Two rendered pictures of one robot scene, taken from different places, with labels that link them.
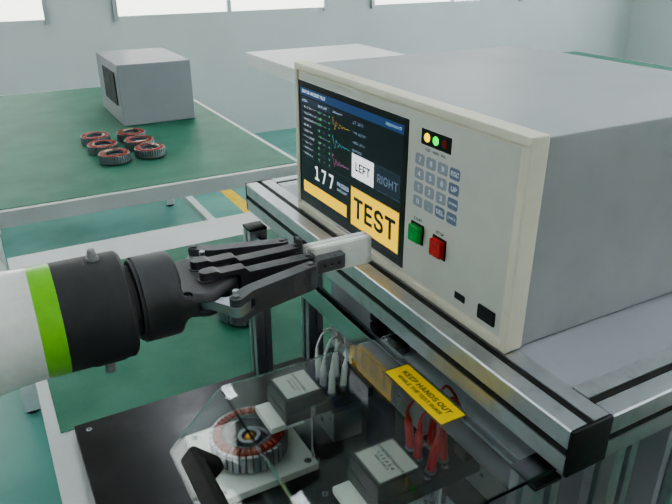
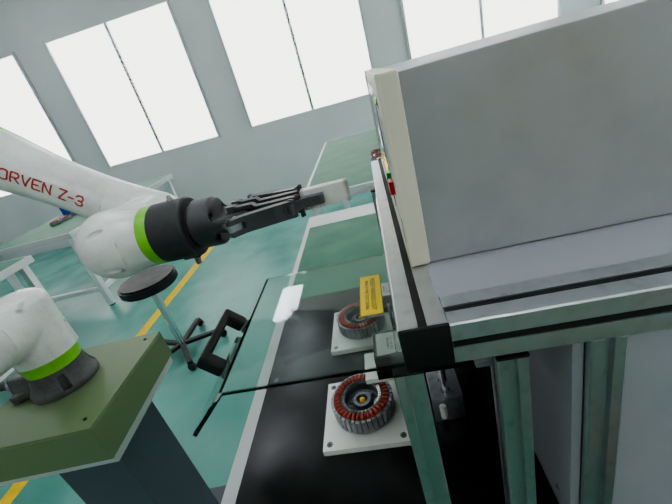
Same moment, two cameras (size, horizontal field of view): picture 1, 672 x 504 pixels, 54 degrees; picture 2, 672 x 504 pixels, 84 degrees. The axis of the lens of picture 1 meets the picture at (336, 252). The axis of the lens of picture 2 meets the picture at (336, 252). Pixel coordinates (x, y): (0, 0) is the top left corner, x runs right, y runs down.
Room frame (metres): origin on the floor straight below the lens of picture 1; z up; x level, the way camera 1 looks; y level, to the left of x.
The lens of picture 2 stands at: (0.17, -0.32, 1.33)
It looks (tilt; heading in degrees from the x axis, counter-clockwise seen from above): 25 degrees down; 39
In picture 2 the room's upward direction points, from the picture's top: 16 degrees counter-clockwise
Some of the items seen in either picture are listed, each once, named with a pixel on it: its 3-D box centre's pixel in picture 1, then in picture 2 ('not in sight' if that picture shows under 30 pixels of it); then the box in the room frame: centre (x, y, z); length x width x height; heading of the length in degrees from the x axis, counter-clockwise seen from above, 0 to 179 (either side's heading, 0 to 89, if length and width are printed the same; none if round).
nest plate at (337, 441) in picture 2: not in sight; (365, 411); (0.54, 0.01, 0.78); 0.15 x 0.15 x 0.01; 29
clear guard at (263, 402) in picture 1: (375, 447); (329, 327); (0.47, -0.04, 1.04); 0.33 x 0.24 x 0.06; 119
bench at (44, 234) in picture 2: not in sight; (112, 237); (1.91, 4.08, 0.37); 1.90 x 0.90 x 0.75; 29
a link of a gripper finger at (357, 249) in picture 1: (339, 254); (325, 195); (0.59, 0.00, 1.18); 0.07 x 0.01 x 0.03; 119
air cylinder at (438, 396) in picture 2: not in sight; (444, 390); (0.61, -0.12, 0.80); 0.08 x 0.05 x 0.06; 29
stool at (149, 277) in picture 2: not in sight; (168, 313); (1.11, 1.86, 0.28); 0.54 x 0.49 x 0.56; 119
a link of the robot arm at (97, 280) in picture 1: (98, 313); (183, 230); (0.48, 0.20, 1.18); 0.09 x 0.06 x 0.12; 29
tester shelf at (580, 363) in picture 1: (493, 245); (512, 188); (0.80, -0.21, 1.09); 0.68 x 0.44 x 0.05; 29
